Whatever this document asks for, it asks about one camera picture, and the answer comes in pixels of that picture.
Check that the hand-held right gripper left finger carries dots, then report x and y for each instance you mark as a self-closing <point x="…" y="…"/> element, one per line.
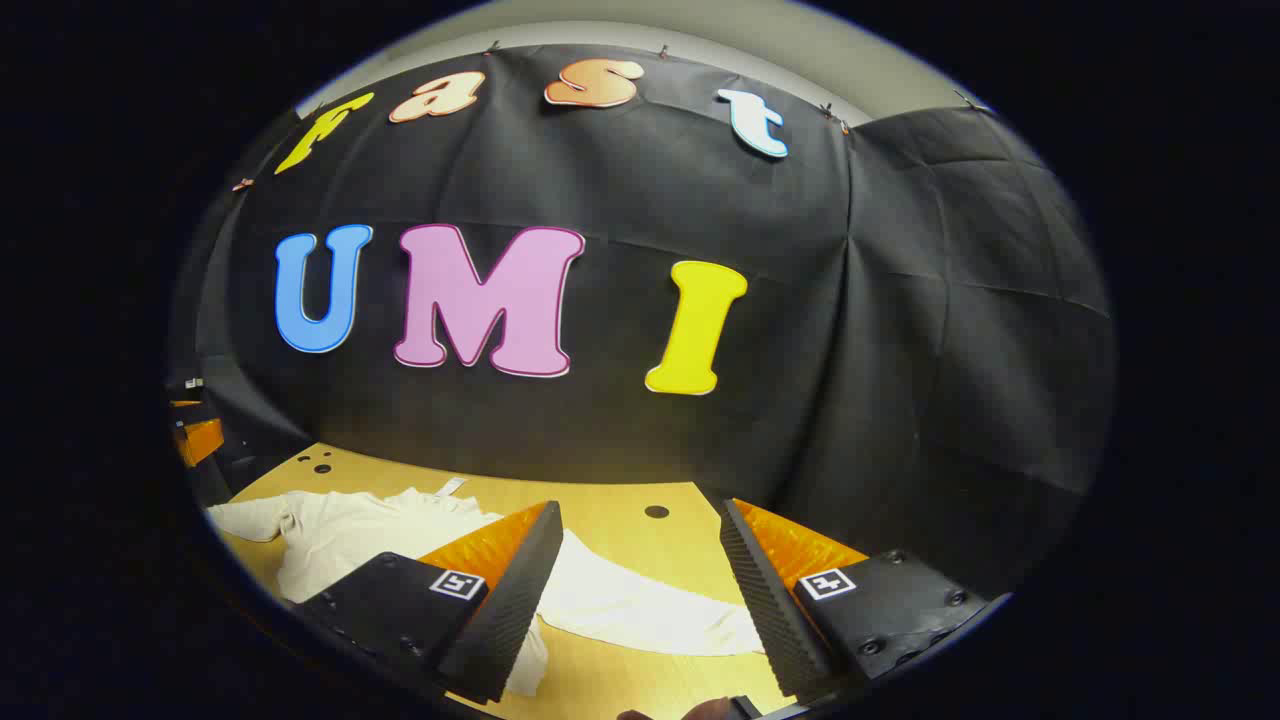
<point x="510" y="600"/>

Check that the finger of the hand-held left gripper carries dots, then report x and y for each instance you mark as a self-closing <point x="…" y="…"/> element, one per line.
<point x="202" y="441"/>
<point x="186" y="403"/>

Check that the white long-sleeved garment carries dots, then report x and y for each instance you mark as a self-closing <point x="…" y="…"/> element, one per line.
<point x="350" y="530"/>

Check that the black backdrop cloth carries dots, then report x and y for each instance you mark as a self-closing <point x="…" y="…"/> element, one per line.
<point x="640" y="180"/>

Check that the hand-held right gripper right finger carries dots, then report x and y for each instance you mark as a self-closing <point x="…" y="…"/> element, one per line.
<point x="765" y="600"/>

